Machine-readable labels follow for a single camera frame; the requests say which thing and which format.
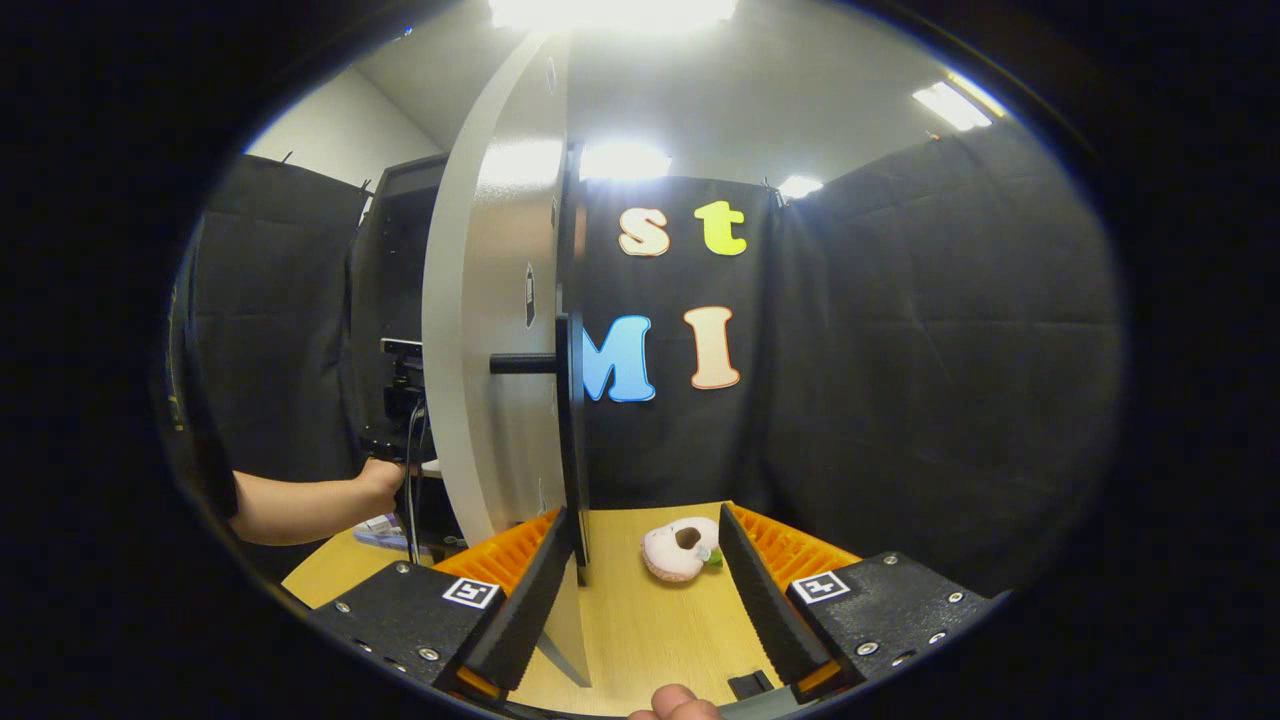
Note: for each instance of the black backdrop cloth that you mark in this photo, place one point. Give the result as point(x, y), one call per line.
point(900, 400)

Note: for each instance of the pink white plush toy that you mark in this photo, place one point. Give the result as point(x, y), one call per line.
point(668, 560)

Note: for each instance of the person's black sleeve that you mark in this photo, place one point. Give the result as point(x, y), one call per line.
point(215, 480)

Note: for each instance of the blue printed box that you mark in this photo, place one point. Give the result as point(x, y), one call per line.
point(382, 533)

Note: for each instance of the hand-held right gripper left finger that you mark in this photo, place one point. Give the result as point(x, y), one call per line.
point(530, 610)

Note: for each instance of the long ceiling light panel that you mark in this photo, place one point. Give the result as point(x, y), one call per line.
point(955, 105)

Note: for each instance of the large ceiling light panel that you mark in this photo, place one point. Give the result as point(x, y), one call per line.
point(610, 12)

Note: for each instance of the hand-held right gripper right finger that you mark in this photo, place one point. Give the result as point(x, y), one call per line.
point(760, 610)

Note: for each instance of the beige cabinet door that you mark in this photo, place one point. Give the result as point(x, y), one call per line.
point(490, 250)

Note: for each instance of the small ceiling light panel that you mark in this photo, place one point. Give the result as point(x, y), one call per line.
point(625, 160)
point(800, 187)

